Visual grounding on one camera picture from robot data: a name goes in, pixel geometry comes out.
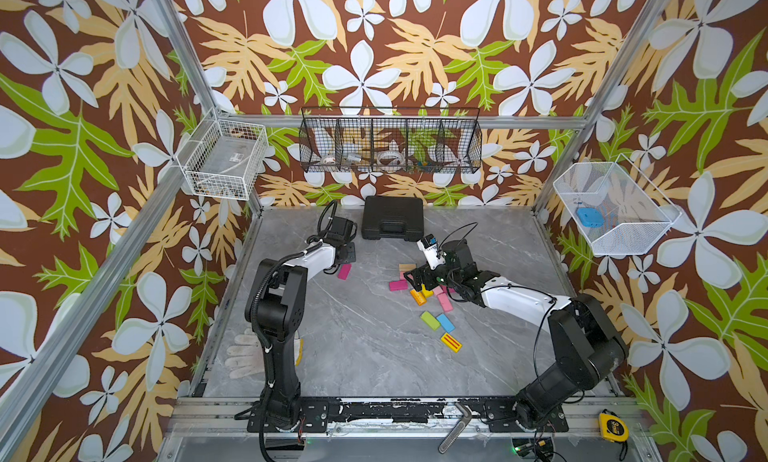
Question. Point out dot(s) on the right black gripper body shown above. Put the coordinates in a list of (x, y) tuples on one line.
[(449, 279)]

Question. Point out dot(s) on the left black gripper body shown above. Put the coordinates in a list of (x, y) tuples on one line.
[(350, 252)]

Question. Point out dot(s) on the magenta block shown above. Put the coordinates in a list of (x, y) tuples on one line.
[(344, 272), (400, 285)]

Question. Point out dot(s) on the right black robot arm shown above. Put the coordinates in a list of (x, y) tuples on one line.
[(587, 346)]

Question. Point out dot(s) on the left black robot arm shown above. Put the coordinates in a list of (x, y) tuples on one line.
[(276, 308)]

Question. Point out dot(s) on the orange block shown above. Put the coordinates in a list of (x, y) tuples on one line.
[(418, 297)]

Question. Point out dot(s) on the pink block lower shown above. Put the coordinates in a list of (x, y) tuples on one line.
[(445, 302)]

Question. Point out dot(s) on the green block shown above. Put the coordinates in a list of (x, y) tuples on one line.
[(430, 321)]

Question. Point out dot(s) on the black plastic tool case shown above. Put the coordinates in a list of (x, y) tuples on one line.
[(393, 217)]

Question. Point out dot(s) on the blue block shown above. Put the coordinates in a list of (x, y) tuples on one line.
[(445, 323)]

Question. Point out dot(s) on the yellow red striped block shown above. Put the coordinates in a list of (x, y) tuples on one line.
[(451, 342)]

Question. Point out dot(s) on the blue object in basket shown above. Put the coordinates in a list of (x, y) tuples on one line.
[(590, 217)]

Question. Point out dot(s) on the white work glove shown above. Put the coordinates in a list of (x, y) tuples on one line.
[(244, 357)]

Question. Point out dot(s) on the white mesh basket right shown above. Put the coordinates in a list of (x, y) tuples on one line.
[(637, 213)]

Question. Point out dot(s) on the yellow tape measure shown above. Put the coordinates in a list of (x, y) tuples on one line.
[(612, 427)]

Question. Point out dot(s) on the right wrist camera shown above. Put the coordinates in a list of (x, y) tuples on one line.
[(430, 248)]

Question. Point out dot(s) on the black wire basket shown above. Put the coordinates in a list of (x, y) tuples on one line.
[(373, 139)]

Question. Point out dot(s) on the white wire basket left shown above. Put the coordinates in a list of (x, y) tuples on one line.
[(223, 157)]

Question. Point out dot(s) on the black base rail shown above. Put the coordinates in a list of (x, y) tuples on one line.
[(316, 414)]

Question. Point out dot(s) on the grey metal bracket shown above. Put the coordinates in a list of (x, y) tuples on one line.
[(458, 429)]

